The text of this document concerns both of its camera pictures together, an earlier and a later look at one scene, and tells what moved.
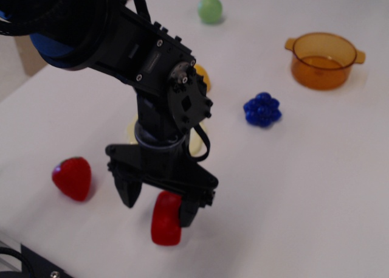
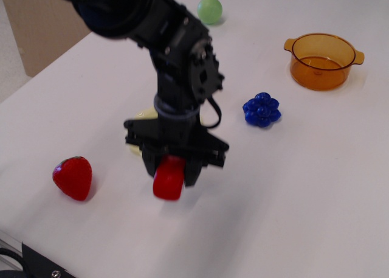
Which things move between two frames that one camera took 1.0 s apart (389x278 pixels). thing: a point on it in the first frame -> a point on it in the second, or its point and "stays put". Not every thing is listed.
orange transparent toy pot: [322, 61] stays put
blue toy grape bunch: [262, 110] stays put
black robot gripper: [166, 169] -> [177, 130]
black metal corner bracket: [41, 267] stays put
